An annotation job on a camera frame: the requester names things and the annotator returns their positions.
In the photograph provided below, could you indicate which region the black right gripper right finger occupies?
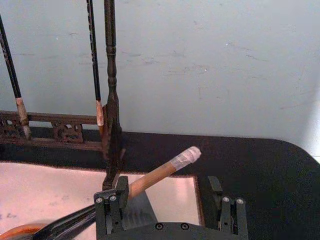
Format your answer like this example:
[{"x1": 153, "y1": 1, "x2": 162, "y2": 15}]
[{"x1": 207, "y1": 175, "x2": 249, "y2": 238}]

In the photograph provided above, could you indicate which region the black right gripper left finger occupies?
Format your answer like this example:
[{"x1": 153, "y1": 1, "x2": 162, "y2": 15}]
[{"x1": 93, "y1": 175, "x2": 130, "y2": 236}]

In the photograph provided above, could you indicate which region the black felt mat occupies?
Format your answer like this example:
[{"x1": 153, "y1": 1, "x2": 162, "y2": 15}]
[{"x1": 0, "y1": 126, "x2": 320, "y2": 240}]

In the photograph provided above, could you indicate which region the bamboo brush with clear cap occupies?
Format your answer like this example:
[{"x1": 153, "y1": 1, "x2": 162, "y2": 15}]
[{"x1": 32, "y1": 146, "x2": 203, "y2": 240}]

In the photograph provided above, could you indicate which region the white paper sheet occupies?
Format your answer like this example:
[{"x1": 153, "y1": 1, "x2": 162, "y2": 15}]
[{"x1": 0, "y1": 161, "x2": 205, "y2": 240}]

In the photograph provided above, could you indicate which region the orange round dish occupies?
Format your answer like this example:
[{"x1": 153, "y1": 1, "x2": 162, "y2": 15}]
[{"x1": 0, "y1": 221, "x2": 49, "y2": 240}]

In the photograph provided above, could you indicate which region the dark carved wooden brush rack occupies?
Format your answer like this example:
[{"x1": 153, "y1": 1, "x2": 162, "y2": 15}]
[{"x1": 0, "y1": 0, "x2": 126, "y2": 191}]

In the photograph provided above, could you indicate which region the black-handled brush with brown tip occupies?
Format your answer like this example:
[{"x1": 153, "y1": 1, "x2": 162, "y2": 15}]
[{"x1": 85, "y1": 0, "x2": 109, "y2": 151}]

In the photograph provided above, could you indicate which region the black-handled brush with grey tip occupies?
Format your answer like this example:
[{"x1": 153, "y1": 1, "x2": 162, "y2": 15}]
[{"x1": 0, "y1": 14, "x2": 32, "y2": 140}]

